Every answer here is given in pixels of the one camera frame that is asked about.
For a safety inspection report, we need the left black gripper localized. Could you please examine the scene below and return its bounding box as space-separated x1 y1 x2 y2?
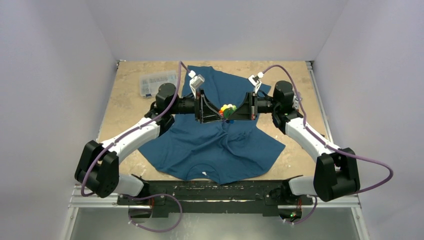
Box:
168 89 224 123

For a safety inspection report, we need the colourful plush flower brooch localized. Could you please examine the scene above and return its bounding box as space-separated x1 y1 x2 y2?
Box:
218 104 237 124

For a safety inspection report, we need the blue t-shirt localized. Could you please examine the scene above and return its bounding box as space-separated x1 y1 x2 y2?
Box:
137 64 286 185

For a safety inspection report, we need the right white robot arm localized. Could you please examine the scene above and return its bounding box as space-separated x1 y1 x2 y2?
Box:
222 80 361 204

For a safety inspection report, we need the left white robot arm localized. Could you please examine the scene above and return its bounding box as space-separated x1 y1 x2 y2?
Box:
74 83 224 205

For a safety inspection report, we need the clear plastic organizer box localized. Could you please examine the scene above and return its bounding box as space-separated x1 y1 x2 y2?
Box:
139 70 177 98

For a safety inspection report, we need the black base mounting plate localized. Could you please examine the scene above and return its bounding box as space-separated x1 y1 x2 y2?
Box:
117 180 314 221

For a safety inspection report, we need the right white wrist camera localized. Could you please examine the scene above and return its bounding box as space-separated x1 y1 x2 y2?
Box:
247 72 264 94

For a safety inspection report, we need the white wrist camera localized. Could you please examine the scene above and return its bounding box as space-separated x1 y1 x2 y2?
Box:
188 70 205 99
247 72 264 94

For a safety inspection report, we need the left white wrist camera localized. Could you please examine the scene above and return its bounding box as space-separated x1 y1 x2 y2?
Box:
188 70 205 99

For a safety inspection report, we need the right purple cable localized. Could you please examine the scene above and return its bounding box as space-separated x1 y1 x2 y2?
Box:
261 64 394 226

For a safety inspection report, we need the aluminium frame rail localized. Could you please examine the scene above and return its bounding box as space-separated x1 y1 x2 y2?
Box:
67 185 361 210

